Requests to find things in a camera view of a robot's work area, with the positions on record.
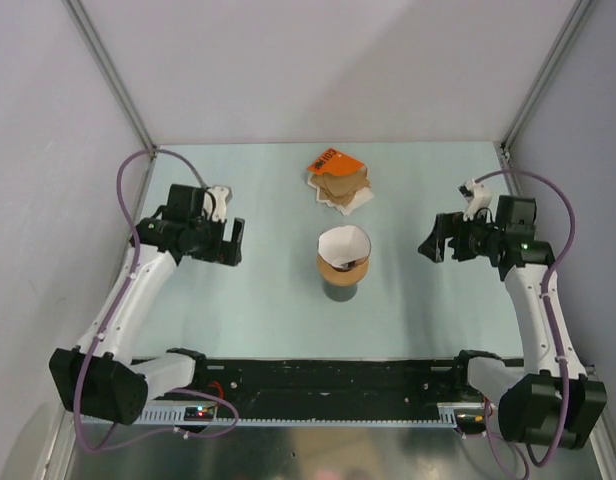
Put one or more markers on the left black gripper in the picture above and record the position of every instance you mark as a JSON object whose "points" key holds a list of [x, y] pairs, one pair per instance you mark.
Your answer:
{"points": [[230, 250]]}

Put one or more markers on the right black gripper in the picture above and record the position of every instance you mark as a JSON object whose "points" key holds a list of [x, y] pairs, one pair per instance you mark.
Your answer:
{"points": [[448, 225]]}

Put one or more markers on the pink glass dripper cone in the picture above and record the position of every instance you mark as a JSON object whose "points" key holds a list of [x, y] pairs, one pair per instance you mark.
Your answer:
{"points": [[368, 245]]}

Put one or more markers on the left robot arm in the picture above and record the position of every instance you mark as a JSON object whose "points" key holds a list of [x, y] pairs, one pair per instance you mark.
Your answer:
{"points": [[98, 376]]}

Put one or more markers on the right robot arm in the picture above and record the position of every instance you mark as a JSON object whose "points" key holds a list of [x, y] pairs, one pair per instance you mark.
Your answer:
{"points": [[552, 400]]}

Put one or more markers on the glass carafe with coffee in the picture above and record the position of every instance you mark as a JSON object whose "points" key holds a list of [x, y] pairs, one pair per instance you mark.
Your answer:
{"points": [[339, 293]]}

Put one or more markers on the orange coffee filter package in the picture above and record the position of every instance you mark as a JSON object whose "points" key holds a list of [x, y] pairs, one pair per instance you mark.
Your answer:
{"points": [[335, 162]]}

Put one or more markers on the stack of paper filters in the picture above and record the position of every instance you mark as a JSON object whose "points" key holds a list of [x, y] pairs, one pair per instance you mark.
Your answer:
{"points": [[342, 193]]}

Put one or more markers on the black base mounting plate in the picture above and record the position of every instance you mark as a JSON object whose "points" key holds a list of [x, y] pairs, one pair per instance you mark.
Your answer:
{"points": [[337, 389]]}

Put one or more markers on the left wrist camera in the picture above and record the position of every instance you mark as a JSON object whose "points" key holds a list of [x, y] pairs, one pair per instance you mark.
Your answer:
{"points": [[216, 200]]}

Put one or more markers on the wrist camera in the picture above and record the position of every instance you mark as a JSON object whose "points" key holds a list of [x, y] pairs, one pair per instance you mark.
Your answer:
{"points": [[477, 195], [216, 200]]}

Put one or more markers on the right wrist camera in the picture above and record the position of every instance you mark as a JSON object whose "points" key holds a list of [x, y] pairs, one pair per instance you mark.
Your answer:
{"points": [[477, 195]]}

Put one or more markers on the grey slotted cable duct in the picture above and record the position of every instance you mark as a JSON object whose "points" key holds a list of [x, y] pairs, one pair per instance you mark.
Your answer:
{"points": [[202, 415]]}

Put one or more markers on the right aluminium frame post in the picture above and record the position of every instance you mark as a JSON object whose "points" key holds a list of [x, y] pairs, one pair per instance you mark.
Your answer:
{"points": [[563, 43]]}

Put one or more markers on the aluminium frame post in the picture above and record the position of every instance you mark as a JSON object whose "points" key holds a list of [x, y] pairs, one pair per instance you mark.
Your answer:
{"points": [[104, 61], [563, 43]]}

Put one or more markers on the left aluminium frame post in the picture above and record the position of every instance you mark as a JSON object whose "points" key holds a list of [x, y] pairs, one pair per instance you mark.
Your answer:
{"points": [[104, 61]]}

